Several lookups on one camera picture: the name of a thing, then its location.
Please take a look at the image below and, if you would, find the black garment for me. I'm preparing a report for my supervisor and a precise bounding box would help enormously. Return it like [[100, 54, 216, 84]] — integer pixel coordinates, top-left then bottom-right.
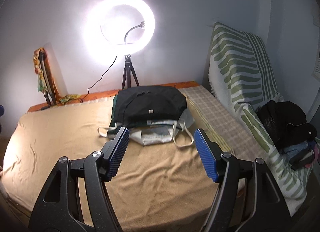
[[110, 85, 187, 128]]

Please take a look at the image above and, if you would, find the pile of dark clothes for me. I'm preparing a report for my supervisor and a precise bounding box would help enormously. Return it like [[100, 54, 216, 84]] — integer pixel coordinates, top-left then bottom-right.
[[255, 100, 319, 170]]

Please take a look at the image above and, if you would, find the beige bed blanket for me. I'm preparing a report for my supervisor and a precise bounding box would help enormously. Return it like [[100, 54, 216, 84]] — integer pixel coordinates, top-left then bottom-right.
[[1, 100, 218, 231]]

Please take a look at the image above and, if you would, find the checked beige blanket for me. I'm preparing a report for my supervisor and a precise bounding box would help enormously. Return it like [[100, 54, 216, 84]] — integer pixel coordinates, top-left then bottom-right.
[[174, 81, 267, 160]]

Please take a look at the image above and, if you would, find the folded silver tripod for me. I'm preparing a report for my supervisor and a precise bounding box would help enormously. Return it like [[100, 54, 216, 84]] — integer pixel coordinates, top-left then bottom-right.
[[39, 50, 56, 106]]

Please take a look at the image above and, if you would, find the white tote bag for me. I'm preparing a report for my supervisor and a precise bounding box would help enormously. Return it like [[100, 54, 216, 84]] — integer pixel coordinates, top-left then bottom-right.
[[97, 109, 195, 148]]

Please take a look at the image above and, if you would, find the colourful patterned scarf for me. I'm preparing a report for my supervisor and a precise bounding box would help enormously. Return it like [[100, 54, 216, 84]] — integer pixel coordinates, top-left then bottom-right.
[[33, 47, 80, 109]]

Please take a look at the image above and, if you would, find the green striped white throw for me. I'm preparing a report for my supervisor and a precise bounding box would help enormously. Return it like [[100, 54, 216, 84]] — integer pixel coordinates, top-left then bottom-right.
[[208, 22, 312, 215]]

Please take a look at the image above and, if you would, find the ring light power cable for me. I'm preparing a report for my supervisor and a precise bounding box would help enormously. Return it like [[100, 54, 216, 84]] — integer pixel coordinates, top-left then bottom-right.
[[80, 54, 119, 104]]

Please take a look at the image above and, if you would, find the black ring light tripod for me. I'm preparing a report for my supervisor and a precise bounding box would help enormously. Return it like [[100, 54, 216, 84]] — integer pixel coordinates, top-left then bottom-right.
[[121, 55, 140, 90]]

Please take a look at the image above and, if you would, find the white ring light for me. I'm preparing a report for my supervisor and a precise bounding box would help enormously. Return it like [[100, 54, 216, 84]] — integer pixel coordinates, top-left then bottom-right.
[[81, 0, 156, 61]]

